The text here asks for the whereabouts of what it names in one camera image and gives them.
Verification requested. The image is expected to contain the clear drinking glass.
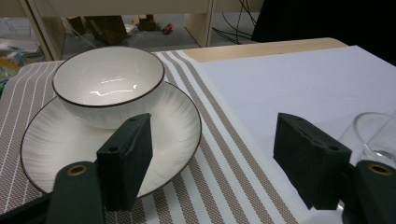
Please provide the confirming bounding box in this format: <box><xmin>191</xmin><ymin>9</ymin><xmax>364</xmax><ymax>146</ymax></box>
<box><xmin>337</xmin><ymin>111</ymin><xmax>396</xmax><ymax>171</ymax></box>

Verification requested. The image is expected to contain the black curtain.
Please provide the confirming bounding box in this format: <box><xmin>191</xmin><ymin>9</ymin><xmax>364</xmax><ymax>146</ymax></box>
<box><xmin>251</xmin><ymin>0</ymin><xmax>396</xmax><ymax>66</ymax></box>

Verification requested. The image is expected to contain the striped beige placemat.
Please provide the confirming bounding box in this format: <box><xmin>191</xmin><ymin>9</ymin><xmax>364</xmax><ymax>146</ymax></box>
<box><xmin>0</xmin><ymin>49</ymin><xmax>316</xmax><ymax>224</ymax></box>

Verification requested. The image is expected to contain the beige office desk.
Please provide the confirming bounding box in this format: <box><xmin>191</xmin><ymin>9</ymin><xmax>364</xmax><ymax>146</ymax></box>
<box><xmin>0</xmin><ymin>0</ymin><xmax>265</xmax><ymax>62</ymax></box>

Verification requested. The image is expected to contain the small brown cardboard box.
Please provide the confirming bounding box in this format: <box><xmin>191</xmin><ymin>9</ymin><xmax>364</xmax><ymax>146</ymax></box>
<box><xmin>138</xmin><ymin>14</ymin><xmax>158</xmax><ymax>32</ymax></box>

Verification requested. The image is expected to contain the black floor cable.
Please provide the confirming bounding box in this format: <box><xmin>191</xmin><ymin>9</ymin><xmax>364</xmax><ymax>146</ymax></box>
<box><xmin>212</xmin><ymin>26</ymin><xmax>255</xmax><ymax>45</ymax></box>

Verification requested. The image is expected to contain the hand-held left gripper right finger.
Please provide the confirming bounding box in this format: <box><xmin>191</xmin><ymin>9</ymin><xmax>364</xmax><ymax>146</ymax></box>
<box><xmin>273</xmin><ymin>112</ymin><xmax>353</xmax><ymax>211</ymax></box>

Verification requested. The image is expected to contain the white floor cable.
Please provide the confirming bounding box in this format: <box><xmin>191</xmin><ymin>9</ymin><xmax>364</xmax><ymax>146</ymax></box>
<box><xmin>60</xmin><ymin>17</ymin><xmax>97</xmax><ymax>49</ymax></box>

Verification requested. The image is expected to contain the white plate dark rim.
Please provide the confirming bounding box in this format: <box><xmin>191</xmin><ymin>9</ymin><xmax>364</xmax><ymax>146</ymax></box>
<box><xmin>20</xmin><ymin>81</ymin><xmax>203</xmax><ymax>199</ymax></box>

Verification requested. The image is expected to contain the crumpled white paper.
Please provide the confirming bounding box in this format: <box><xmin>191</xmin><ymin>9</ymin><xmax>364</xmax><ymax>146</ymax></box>
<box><xmin>124</xmin><ymin>23</ymin><xmax>139</xmax><ymax>35</ymax></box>

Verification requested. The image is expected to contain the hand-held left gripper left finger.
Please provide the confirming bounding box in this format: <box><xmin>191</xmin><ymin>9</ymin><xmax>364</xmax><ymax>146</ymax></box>
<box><xmin>96</xmin><ymin>112</ymin><xmax>154</xmax><ymax>213</ymax></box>

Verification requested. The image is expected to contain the yellow snack packet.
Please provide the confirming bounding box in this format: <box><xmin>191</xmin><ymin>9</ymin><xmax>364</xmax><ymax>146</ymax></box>
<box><xmin>0</xmin><ymin>50</ymin><xmax>31</xmax><ymax>74</ymax></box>

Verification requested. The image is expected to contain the black power cable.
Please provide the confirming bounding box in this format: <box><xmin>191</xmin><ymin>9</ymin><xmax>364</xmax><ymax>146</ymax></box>
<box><xmin>237</xmin><ymin>0</ymin><xmax>258</xmax><ymax>27</ymax></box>

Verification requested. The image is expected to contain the white bowl dark rim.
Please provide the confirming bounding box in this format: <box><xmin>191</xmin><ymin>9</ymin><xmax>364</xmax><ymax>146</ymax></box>
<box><xmin>51</xmin><ymin>46</ymin><xmax>166</xmax><ymax>130</ymax></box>

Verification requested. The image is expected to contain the large brown cardboard box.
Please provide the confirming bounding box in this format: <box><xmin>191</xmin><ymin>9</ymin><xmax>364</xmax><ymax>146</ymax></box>
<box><xmin>83</xmin><ymin>15</ymin><xmax>129</xmax><ymax>46</ymax></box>

